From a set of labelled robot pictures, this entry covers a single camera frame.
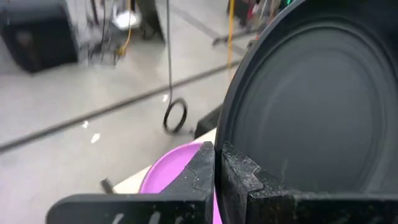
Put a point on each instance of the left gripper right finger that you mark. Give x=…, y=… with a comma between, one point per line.
x=280, y=208

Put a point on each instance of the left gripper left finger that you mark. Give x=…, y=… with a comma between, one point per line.
x=140, y=208

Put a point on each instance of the purple plate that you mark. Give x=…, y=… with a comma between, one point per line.
x=168, y=171

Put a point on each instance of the black plate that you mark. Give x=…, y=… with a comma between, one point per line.
x=311, y=93

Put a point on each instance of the black floor bar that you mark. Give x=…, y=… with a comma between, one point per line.
x=236, y=37

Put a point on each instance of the black computer case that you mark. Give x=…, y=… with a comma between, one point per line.
x=37, y=40

